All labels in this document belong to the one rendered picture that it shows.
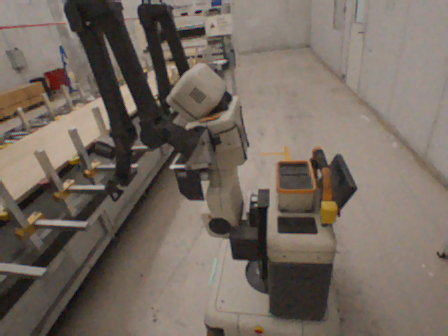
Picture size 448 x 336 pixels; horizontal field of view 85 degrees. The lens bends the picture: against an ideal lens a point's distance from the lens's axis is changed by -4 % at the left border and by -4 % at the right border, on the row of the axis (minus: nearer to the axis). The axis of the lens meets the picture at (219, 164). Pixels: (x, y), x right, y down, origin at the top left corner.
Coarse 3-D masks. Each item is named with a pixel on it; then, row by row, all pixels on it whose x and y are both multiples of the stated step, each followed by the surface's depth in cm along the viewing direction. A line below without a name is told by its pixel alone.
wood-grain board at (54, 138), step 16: (128, 96) 285; (80, 112) 253; (48, 128) 220; (64, 128) 213; (80, 128) 206; (96, 128) 200; (16, 144) 194; (32, 144) 189; (48, 144) 184; (64, 144) 179; (0, 160) 169; (16, 160) 165; (32, 160) 161; (64, 160) 154; (0, 176) 147; (16, 176) 144; (32, 176) 141; (16, 192) 127; (0, 208) 116
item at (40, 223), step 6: (12, 222) 116; (36, 222) 113; (42, 222) 113; (48, 222) 112; (54, 222) 112; (60, 222) 111; (66, 222) 111; (72, 222) 110; (78, 222) 110; (84, 222) 109; (42, 228) 113; (48, 228) 112; (54, 228) 111; (60, 228) 111; (66, 228) 110; (72, 228) 109; (78, 228) 108; (84, 228) 107
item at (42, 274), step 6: (0, 264) 92; (6, 264) 92; (0, 270) 89; (6, 270) 89; (12, 270) 89; (18, 270) 88; (24, 270) 88; (30, 270) 88; (36, 270) 87; (42, 270) 87; (48, 270) 88; (18, 276) 89; (24, 276) 88; (30, 276) 87; (36, 276) 86; (42, 276) 86; (48, 276) 88
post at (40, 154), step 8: (40, 152) 118; (40, 160) 120; (48, 160) 123; (48, 168) 122; (48, 176) 125; (56, 176) 127; (56, 184) 127; (64, 200) 132; (64, 208) 135; (72, 208) 137
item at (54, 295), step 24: (168, 144) 327; (72, 168) 165; (144, 168) 266; (48, 216) 146; (120, 216) 217; (0, 240) 118; (24, 240) 131; (96, 240) 191; (72, 264) 166; (96, 264) 188; (48, 288) 147; (72, 288) 161; (24, 312) 132; (48, 312) 146
